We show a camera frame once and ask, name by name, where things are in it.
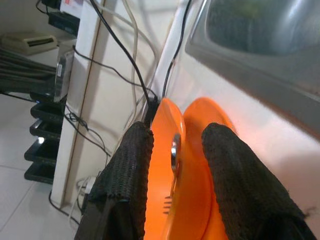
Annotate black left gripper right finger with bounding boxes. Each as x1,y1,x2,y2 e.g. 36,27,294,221
201,122,318,240

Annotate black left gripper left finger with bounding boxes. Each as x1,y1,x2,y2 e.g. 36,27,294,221
74,121,155,240

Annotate orange bowl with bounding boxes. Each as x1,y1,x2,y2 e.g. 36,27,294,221
143,97,213,240

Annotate orange plate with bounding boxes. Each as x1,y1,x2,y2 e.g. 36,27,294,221
183,96,241,240

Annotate white plug adapter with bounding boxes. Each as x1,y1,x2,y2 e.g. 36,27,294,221
74,174,100,198

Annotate metal spoon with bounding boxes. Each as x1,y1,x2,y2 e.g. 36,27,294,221
169,133,183,198

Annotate black power adapter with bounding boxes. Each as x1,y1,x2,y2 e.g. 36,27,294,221
144,96,159,132

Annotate black power strip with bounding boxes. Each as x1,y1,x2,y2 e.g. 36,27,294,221
23,101,67,187

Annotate flat silver device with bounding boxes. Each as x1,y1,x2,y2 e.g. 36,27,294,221
53,49,75,103

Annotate stainless steel sink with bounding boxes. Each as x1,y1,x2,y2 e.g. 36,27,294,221
184,0,320,136

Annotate black box device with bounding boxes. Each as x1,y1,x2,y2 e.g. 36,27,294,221
0,47,60,94

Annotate beige plastic device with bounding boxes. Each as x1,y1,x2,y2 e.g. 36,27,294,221
0,31,59,56

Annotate small black box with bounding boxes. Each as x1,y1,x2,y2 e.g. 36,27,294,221
47,10,81,33

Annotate thin black cable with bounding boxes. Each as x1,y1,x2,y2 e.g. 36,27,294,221
71,44,157,97

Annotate black cable with red mark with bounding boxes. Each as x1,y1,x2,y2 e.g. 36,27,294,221
161,0,193,100

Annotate white cable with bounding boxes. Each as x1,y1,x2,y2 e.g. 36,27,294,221
94,0,140,131

